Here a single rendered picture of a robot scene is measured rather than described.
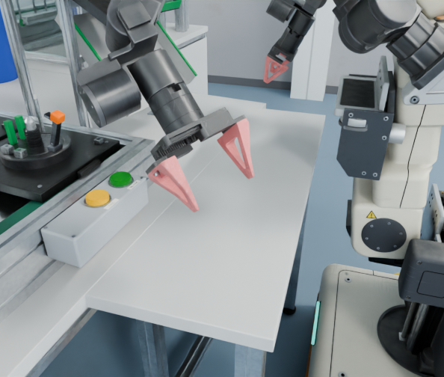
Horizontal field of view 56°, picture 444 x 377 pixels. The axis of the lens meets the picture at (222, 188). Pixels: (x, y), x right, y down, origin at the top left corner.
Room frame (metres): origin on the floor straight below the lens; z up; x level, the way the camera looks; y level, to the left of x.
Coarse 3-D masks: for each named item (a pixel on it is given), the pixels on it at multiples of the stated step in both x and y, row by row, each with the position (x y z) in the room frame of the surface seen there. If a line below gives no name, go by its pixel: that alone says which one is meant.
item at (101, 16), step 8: (80, 0) 0.98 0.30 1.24; (88, 0) 0.97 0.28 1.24; (96, 0) 1.03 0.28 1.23; (104, 0) 1.04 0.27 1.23; (88, 8) 0.97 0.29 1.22; (96, 8) 0.96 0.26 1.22; (104, 8) 1.01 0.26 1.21; (96, 16) 0.96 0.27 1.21; (104, 16) 0.94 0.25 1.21; (104, 24) 0.95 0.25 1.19
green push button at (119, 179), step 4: (120, 172) 0.70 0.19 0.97; (124, 172) 0.70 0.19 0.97; (112, 176) 0.68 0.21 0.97; (116, 176) 0.68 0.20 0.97; (120, 176) 0.68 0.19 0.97; (124, 176) 0.68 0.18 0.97; (128, 176) 0.68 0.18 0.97; (112, 180) 0.67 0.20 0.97; (116, 180) 0.67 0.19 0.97; (120, 180) 0.67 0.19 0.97; (124, 180) 0.67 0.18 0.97; (128, 180) 0.67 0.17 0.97; (112, 184) 0.67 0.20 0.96; (116, 184) 0.66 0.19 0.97; (120, 184) 0.66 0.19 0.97; (124, 184) 0.67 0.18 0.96
